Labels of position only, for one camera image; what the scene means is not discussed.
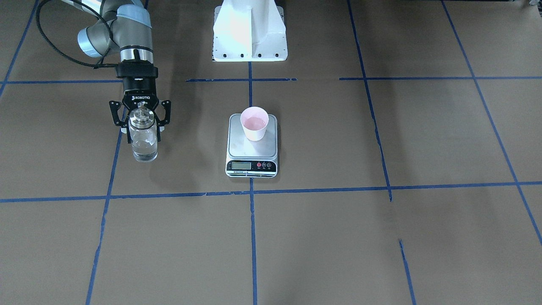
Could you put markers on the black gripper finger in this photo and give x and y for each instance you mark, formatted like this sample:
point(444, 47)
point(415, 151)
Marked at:
point(162, 116)
point(118, 110)

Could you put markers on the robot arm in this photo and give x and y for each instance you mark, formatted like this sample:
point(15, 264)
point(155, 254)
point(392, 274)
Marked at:
point(123, 27)

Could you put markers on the brown paper table cover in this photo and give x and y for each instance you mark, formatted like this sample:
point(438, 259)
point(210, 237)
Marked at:
point(409, 146)

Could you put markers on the white pedestal column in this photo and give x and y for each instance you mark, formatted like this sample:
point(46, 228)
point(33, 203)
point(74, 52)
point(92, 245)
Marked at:
point(249, 31)

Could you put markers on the clear glass sauce bottle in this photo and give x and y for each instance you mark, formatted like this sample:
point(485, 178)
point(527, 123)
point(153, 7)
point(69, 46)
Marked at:
point(142, 126)

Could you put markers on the white digital kitchen scale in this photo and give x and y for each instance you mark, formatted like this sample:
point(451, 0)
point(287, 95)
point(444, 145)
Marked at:
point(245, 158)

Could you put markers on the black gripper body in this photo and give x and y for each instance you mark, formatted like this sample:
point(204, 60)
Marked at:
point(139, 94)

